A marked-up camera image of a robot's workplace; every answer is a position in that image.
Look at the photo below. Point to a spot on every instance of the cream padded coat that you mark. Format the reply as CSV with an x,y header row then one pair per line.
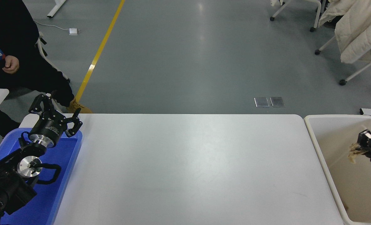
x,y
360,31

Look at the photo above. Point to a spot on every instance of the blue plastic tray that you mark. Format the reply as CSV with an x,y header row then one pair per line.
x,y
60,175

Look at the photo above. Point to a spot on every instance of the grey office chair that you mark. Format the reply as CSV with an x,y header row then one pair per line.
x,y
39,43

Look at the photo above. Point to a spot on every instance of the large pale bin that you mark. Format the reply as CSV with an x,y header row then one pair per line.
x,y
338,140

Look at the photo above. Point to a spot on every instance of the tan paper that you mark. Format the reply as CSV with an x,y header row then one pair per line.
x,y
354,151

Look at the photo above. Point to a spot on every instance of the person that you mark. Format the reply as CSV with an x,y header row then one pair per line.
x,y
16,25

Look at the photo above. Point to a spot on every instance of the white chair holding coat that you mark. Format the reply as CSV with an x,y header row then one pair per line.
x,y
343,82

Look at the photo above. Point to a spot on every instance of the white swivel chair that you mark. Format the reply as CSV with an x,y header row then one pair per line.
x,y
271,18

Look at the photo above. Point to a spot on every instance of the person's left hand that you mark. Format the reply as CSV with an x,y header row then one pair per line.
x,y
12,65

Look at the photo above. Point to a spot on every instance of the silver floor plate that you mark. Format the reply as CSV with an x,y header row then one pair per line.
x,y
277,102
261,102

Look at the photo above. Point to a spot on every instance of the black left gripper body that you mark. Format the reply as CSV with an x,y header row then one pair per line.
x,y
48,128

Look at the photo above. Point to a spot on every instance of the white desk foot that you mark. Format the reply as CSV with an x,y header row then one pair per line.
x,y
54,9

